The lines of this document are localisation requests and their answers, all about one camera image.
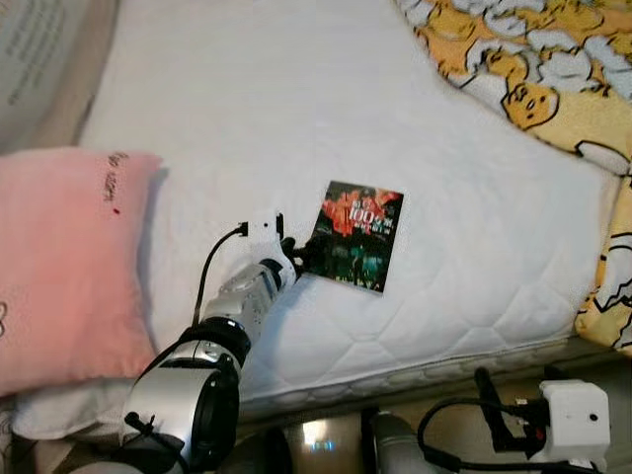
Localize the dark red-cover book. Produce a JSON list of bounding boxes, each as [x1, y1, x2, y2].
[[304, 180, 405, 295]]

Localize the grey quilted mattress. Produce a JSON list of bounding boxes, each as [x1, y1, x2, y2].
[[235, 334, 623, 421]]

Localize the robot right leg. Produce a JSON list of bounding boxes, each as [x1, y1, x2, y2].
[[370, 412, 447, 474]]

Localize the white quilted mattress pad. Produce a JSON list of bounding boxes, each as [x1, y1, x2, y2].
[[8, 0, 625, 441]]

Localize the pink pillow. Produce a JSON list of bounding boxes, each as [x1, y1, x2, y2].
[[0, 148, 165, 398]]

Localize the yellow cartoon egg blanket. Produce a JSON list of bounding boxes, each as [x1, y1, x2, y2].
[[395, 0, 632, 354]]

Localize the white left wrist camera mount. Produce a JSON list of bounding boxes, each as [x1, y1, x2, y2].
[[245, 210, 287, 264]]

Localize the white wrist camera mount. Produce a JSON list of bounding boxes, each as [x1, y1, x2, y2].
[[538, 379, 611, 471], [245, 210, 287, 264]]

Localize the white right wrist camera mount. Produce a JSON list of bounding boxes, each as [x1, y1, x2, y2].
[[538, 379, 611, 471]]

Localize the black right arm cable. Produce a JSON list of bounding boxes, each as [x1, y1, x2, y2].
[[417, 398, 605, 474]]

